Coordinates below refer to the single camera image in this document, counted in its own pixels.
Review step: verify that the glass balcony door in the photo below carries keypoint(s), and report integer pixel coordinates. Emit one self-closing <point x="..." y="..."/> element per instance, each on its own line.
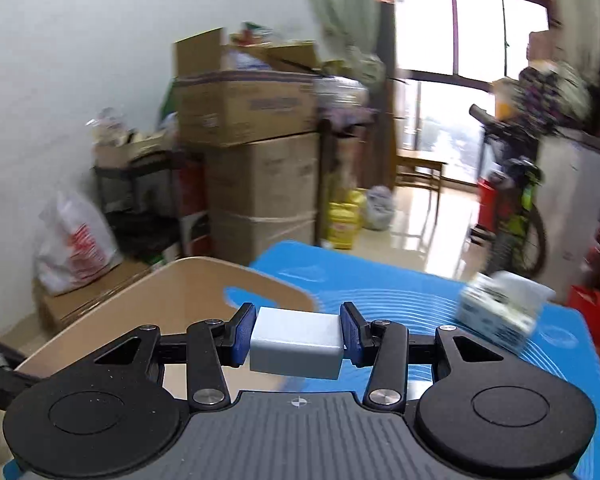
<point x="430" y="30"/>

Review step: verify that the red cloth bag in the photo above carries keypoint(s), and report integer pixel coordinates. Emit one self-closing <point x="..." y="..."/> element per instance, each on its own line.
<point x="595" y="315"/>

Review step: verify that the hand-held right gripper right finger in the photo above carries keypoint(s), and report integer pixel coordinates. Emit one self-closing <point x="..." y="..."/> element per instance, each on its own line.
<point x="351" y="332"/>

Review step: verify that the red paper bag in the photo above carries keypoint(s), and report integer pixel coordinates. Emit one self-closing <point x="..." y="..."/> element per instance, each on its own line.
<point x="192" y="190"/>

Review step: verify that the clear snack bag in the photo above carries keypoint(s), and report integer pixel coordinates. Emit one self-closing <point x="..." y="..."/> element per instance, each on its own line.
<point x="105" y="125"/>

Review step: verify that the white power adapter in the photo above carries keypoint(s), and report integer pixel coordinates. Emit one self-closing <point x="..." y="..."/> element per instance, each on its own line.
<point x="295" y="342"/>

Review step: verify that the beige plastic bin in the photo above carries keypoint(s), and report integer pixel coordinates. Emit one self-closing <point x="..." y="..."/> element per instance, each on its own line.
<point x="180" y="290"/>

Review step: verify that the dark patterned bag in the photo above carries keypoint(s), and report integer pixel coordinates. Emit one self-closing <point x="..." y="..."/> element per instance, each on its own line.
<point x="555" y="95"/>

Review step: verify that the small white plastic bag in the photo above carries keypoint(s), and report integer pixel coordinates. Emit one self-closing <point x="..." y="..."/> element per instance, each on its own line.
<point x="380" y="207"/>

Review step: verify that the pale green curtain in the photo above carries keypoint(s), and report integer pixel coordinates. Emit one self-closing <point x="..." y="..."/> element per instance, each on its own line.
<point x="340" y="0"/>

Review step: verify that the open cardboard box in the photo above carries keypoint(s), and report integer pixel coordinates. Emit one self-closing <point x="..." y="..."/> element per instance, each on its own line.
<point x="200" y="52"/>

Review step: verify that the white tissue pack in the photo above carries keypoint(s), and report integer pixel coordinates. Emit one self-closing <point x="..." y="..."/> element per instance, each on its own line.
<point x="500" y="310"/>

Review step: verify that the black wheeled rack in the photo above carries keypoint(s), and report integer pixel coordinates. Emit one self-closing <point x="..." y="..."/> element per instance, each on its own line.
<point x="130" y="230"/>

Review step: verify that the yellow detergent bottle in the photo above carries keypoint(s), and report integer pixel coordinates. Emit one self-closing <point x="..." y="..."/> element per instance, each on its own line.
<point x="341" y="227"/>

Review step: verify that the beige box on rack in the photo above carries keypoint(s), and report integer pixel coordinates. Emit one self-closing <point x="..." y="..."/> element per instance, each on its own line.
<point x="125" y="152"/>

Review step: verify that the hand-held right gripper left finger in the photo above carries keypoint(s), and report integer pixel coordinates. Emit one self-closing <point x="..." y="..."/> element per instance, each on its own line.
<point x="245" y="332"/>

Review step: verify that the green children's bicycle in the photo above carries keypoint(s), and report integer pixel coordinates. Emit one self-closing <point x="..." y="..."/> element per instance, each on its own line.
<point x="522" y="210"/>

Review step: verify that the pale printed cardboard box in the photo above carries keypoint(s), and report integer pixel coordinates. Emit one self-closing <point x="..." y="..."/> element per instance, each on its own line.
<point x="260" y="175"/>

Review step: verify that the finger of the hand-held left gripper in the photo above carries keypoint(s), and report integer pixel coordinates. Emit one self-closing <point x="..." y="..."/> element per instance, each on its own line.
<point x="5" y="382"/>

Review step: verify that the wooden chair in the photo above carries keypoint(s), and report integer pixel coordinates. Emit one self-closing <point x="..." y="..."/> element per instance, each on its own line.
<point x="420" y="158"/>

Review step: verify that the white plastic bag red print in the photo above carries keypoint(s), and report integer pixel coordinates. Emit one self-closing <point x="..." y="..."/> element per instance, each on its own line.
<point x="75" y="245"/>

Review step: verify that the low brown cardboard box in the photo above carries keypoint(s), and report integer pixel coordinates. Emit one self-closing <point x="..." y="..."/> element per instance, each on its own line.
<point x="80" y="305"/>

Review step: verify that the blue silicone mat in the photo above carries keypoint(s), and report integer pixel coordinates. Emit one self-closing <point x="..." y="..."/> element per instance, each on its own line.
<point x="405" y="295"/>

